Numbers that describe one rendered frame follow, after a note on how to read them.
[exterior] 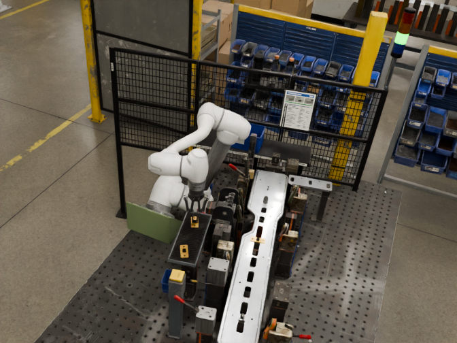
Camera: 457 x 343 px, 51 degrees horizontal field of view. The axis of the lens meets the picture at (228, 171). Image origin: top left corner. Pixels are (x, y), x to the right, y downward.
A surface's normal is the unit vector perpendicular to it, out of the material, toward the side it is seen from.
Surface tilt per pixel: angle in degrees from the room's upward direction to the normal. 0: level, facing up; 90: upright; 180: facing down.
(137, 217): 90
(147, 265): 0
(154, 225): 90
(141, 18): 92
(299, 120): 90
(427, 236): 0
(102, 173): 0
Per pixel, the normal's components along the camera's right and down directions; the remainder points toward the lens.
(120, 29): -0.40, 0.54
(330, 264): 0.08, -0.80
